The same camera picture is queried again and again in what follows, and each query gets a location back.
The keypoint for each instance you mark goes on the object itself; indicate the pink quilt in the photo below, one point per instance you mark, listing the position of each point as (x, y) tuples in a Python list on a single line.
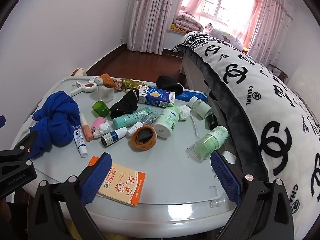
[(188, 21)]

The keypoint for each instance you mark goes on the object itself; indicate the black sock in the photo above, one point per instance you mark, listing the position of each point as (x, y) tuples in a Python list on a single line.
[(123, 105)]

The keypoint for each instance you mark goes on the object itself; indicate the blue white medicine box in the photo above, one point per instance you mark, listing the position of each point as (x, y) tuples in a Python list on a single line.
[(155, 96)]

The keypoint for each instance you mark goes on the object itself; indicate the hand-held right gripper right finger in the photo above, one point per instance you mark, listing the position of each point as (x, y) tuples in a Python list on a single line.
[(226, 178)]

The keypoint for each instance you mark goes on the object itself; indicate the white green bottle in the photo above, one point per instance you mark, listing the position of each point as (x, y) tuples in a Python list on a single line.
[(166, 122)]

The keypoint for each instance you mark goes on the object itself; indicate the teal bottle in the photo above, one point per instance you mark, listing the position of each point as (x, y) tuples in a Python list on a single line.
[(127, 120)]

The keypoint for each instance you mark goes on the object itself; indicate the small white spray bottle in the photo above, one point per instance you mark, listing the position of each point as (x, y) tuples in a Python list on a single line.
[(133, 129)]

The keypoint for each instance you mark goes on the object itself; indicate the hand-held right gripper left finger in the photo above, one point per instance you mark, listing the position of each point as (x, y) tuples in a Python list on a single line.
[(96, 180)]

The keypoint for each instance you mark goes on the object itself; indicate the pink dotted curtain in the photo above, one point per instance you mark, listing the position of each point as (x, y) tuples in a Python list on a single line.
[(152, 17), (270, 22)]

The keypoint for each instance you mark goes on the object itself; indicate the white cotton swab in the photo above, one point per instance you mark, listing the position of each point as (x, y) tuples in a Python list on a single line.
[(194, 126)]

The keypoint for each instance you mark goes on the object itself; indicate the small clear cap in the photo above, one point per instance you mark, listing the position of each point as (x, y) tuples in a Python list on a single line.
[(216, 203)]

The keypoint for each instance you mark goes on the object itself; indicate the blue cloth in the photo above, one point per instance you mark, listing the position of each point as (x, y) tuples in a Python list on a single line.
[(57, 120)]

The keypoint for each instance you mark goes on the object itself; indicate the orange cartoon packet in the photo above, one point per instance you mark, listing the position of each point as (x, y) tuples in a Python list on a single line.
[(122, 182)]

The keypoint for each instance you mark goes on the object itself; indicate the green liquid clear bottle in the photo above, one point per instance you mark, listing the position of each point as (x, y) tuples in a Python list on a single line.
[(100, 108)]

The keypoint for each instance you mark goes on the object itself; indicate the white bed frame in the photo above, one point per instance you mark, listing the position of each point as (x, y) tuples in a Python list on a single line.
[(193, 72)]

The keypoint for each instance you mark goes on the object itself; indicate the crumpled white tissue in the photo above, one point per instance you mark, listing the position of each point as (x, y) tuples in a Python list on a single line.
[(103, 128), (185, 111)]

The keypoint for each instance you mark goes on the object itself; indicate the clear plastic cup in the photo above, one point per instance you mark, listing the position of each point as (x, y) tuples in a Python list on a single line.
[(105, 95)]

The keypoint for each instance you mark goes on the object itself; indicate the black cloth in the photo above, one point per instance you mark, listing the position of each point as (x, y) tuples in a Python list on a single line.
[(168, 82)]

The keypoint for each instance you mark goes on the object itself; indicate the white plastic clip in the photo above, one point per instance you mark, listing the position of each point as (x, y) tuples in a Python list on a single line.
[(86, 88)]

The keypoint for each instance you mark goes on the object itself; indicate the blue white spray bottle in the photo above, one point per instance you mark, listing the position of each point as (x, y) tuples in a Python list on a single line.
[(112, 137)]

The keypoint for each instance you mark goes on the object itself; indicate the wooden chair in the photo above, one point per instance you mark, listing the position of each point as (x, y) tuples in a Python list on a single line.
[(277, 71)]

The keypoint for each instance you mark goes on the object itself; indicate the pink oval case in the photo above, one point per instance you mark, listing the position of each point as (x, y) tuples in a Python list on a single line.
[(97, 123)]

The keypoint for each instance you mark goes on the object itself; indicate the green bottle with clear cap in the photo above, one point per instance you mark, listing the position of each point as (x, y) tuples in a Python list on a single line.
[(210, 142)]

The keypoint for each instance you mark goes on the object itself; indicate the black white printed blanket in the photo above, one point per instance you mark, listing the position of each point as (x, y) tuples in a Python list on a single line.
[(270, 110)]

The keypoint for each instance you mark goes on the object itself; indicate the yellow cloth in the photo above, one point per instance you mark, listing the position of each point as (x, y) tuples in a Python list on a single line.
[(175, 27)]

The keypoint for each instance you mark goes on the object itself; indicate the window with sheer curtain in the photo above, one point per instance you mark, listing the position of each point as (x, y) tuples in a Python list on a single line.
[(225, 2)]

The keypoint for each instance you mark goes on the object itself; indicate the pale green white-capped bottle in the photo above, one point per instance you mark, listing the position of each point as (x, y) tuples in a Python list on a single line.
[(200, 106)]

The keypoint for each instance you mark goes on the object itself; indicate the clear crumpled plastic bottle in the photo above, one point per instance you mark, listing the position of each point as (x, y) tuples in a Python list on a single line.
[(151, 118)]

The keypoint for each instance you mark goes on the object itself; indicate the colourful bedding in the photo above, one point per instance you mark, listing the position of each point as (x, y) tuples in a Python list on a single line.
[(222, 33)]

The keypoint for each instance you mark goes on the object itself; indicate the white blue tube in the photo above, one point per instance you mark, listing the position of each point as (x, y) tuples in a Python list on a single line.
[(80, 140)]

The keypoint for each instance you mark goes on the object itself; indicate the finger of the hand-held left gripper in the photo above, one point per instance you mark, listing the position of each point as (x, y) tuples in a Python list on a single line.
[(26, 143), (2, 121)]

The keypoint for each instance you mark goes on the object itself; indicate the flat blue box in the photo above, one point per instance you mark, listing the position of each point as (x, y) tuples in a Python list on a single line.
[(190, 95)]

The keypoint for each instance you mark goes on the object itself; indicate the orange lip gloss tube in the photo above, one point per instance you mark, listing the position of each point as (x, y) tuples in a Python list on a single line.
[(86, 128)]

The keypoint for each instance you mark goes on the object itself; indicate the brown white plush toy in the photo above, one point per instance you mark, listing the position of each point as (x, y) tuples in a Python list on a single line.
[(78, 71)]

